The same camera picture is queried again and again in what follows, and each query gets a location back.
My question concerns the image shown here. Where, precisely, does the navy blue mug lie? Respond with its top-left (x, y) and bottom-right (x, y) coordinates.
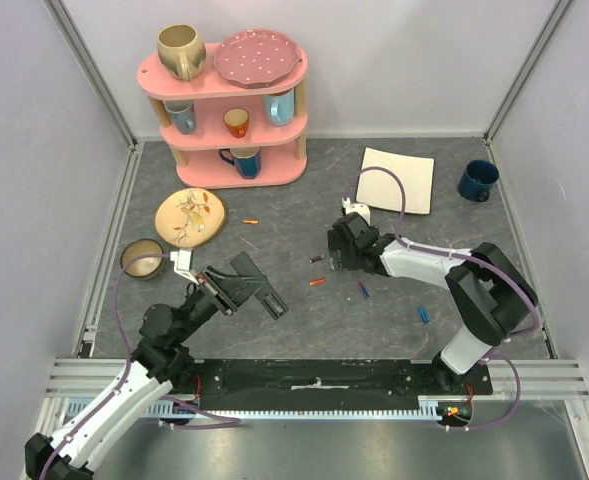
top-left (457, 159), bottom-right (500, 203)

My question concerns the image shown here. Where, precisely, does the beige bird-painted plate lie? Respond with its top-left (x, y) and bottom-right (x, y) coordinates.
top-left (154, 187), bottom-right (226, 248)

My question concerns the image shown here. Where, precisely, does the beige ceramic mug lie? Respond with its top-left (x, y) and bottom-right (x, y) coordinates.
top-left (157, 24), bottom-right (207, 82)

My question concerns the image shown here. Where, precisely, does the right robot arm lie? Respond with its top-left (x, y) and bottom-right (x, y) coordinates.
top-left (327, 212), bottom-right (541, 394)

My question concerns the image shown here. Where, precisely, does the brown ceramic bowl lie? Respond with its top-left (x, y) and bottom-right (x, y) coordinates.
top-left (120, 238), bottom-right (166, 280)

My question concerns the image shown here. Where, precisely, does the pink polka dot plate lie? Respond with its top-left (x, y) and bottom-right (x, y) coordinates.
top-left (213, 28), bottom-right (301, 89)

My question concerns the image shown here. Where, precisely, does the pink three-tier shelf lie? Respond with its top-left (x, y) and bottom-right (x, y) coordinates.
top-left (137, 43), bottom-right (308, 189)

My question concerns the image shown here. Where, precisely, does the orange cup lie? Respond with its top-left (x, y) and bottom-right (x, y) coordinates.
top-left (223, 108), bottom-right (250, 138)

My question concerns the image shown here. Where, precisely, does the white square plate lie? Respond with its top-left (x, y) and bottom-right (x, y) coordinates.
top-left (354, 146), bottom-right (436, 217)

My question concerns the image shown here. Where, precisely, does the purple battery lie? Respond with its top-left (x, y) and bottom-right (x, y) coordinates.
top-left (358, 282), bottom-right (370, 299)

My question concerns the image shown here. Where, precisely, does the orange red battery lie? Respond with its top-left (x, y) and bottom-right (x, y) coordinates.
top-left (309, 277), bottom-right (326, 286)

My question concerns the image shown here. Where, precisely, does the grey blue mug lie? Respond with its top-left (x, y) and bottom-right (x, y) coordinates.
top-left (164, 100), bottom-right (196, 135)

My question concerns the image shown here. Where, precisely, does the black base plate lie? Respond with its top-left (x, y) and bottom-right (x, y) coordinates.
top-left (172, 359), bottom-right (493, 410)

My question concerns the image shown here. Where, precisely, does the white slotted cable duct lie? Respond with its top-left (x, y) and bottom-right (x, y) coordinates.
top-left (143, 394), bottom-right (475, 420)

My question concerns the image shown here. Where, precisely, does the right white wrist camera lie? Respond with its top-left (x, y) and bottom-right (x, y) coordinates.
top-left (341, 197), bottom-right (371, 226)

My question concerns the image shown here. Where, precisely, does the light blue battery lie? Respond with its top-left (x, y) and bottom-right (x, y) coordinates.
top-left (418, 306), bottom-right (429, 324)

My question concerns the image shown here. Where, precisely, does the dark blue mug on shelf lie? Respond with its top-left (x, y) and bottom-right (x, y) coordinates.
top-left (218, 147), bottom-right (262, 179)

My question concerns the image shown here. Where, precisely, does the black remote control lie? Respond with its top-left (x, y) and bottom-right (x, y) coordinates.
top-left (230, 251), bottom-right (289, 320)

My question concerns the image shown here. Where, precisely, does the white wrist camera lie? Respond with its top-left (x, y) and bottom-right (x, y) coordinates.
top-left (341, 197), bottom-right (371, 226)
top-left (169, 248), bottom-right (198, 284)

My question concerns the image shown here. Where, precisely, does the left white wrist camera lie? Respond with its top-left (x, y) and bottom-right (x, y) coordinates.
top-left (169, 248), bottom-right (198, 284)

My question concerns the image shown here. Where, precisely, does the light blue mug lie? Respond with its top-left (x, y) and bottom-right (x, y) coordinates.
top-left (263, 89), bottom-right (295, 127)

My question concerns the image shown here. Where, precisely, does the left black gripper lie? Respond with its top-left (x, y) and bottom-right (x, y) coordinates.
top-left (175, 264), bottom-right (268, 342)

